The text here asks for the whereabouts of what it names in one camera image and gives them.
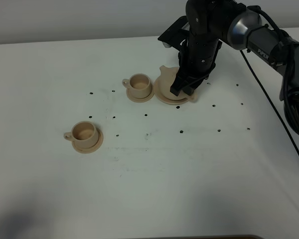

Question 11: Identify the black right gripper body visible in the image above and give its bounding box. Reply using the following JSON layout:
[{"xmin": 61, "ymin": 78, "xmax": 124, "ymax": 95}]
[{"xmin": 176, "ymin": 29, "xmax": 222, "ymax": 82}]

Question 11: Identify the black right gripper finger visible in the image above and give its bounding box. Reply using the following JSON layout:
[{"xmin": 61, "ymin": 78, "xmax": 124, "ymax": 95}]
[
  {"xmin": 183, "ymin": 77, "xmax": 205, "ymax": 96},
  {"xmin": 170, "ymin": 69, "xmax": 191, "ymax": 96}
]

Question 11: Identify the brown ceramic teapot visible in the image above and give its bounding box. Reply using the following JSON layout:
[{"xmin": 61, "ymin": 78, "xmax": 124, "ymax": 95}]
[{"xmin": 159, "ymin": 65, "xmax": 185, "ymax": 100}]

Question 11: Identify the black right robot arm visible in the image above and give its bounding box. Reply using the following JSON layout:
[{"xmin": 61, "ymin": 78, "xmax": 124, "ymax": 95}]
[{"xmin": 170, "ymin": 0, "xmax": 299, "ymax": 135}]

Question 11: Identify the large brown teapot saucer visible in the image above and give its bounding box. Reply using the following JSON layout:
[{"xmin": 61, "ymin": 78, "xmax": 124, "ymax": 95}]
[{"xmin": 153, "ymin": 77, "xmax": 197, "ymax": 105}]

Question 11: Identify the far brown teacup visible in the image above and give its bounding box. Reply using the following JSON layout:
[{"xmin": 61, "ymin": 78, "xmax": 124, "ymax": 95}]
[{"xmin": 122, "ymin": 74, "xmax": 151, "ymax": 89}]

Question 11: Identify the brown teacup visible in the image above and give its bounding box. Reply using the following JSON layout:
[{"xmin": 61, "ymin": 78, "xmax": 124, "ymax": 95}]
[
  {"xmin": 63, "ymin": 121, "xmax": 100, "ymax": 149},
  {"xmin": 122, "ymin": 74, "xmax": 151, "ymax": 89}
]

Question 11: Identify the far brown cup saucer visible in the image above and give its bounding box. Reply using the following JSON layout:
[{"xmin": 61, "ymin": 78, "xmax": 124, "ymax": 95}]
[{"xmin": 126, "ymin": 85, "xmax": 154, "ymax": 103}]

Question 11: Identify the brown cup saucer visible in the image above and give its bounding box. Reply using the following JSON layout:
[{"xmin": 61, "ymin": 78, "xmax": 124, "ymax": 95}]
[
  {"xmin": 126, "ymin": 85, "xmax": 154, "ymax": 103},
  {"xmin": 72, "ymin": 129, "xmax": 104, "ymax": 154}
]

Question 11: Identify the near brown teacup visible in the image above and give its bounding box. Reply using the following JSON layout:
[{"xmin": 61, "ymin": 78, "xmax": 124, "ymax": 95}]
[{"xmin": 63, "ymin": 121, "xmax": 100, "ymax": 149}]

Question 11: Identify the near brown cup saucer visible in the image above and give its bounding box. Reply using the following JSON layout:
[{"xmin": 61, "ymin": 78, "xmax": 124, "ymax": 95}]
[{"xmin": 72, "ymin": 129, "xmax": 104, "ymax": 154}]

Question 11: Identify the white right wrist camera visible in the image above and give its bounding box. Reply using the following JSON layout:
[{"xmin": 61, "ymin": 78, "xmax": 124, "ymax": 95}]
[{"xmin": 158, "ymin": 16, "xmax": 189, "ymax": 50}]

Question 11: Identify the black right camera cable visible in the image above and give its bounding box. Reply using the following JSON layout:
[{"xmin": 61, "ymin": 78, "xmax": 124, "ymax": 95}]
[{"xmin": 239, "ymin": 48, "xmax": 299, "ymax": 179}]

